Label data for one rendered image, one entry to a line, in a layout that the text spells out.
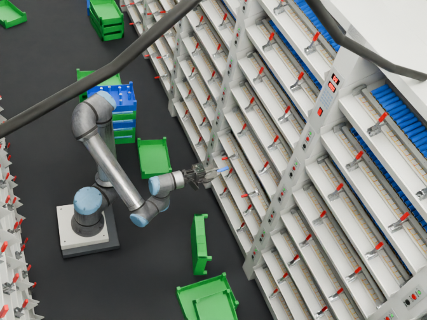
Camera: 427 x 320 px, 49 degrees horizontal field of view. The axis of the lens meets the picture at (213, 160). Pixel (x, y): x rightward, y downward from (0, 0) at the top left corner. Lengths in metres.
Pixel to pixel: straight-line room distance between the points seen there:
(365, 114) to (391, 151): 0.17
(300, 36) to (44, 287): 1.88
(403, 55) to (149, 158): 2.10
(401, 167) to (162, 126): 2.23
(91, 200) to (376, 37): 1.69
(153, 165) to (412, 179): 2.05
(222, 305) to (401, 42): 1.69
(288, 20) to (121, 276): 1.68
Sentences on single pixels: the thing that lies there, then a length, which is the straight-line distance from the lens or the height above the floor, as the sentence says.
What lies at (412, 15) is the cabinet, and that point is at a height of 1.73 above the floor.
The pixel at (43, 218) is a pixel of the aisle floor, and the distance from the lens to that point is 3.02.
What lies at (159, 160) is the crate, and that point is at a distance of 3.26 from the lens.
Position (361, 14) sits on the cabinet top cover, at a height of 1.73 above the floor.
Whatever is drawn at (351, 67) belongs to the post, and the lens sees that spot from 1.65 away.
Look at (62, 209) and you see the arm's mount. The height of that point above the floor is 0.11.
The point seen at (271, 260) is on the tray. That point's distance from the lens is 2.56.
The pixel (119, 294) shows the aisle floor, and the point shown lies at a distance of 2.75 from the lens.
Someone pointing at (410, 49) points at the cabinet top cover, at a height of 1.73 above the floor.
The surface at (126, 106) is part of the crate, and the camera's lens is 3.09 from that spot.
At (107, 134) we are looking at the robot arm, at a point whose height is 0.74.
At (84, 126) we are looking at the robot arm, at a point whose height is 0.91.
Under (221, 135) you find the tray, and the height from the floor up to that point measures 0.54.
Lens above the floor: 2.52
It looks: 49 degrees down
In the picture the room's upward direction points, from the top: 14 degrees clockwise
